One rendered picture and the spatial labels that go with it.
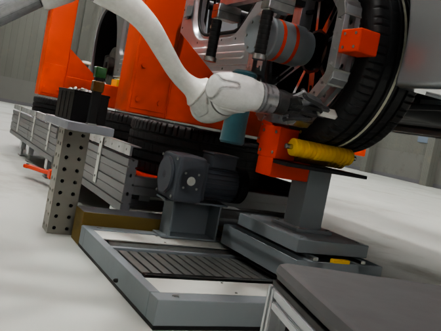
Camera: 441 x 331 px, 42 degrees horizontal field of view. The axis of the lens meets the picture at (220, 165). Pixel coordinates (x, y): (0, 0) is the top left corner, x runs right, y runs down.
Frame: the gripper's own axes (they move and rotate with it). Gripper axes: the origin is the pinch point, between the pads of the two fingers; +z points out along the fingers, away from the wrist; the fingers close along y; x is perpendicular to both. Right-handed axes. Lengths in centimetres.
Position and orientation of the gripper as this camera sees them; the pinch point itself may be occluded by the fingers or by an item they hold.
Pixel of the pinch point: (326, 112)
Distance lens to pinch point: 185.9
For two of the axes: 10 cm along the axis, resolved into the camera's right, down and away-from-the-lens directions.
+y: 4.5, -5.9, -6.7
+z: 8.7, 1.4, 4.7
